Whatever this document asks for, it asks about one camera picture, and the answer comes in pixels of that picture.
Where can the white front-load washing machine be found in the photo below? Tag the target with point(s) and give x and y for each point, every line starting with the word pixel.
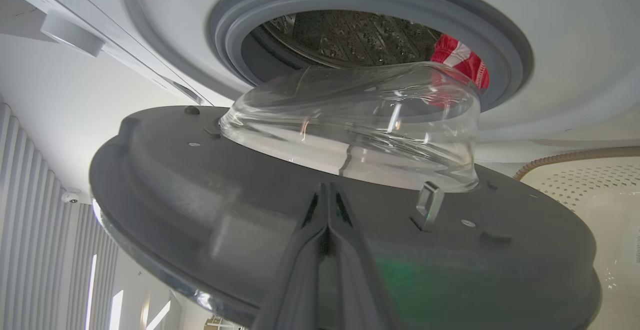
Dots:
pixel 575 30

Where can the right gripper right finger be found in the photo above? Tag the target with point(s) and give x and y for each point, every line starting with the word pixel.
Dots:
pixel 360 280

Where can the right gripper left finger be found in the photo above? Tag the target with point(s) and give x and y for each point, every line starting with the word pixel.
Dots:
pixel 295 280

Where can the grey washing machine door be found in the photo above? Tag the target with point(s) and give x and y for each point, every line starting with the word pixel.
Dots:
pixel 200 205

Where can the white round dial knob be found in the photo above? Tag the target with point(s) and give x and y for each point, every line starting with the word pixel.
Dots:
pixel 70 33

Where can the cream perforated laundry basket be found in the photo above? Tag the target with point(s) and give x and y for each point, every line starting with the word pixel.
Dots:
pixel 600 195

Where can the white dome security camera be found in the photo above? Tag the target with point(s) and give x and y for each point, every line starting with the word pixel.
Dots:
pixel 71 197

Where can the red garment with white stripe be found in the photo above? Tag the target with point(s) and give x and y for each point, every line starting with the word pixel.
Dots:
pixel 457 53

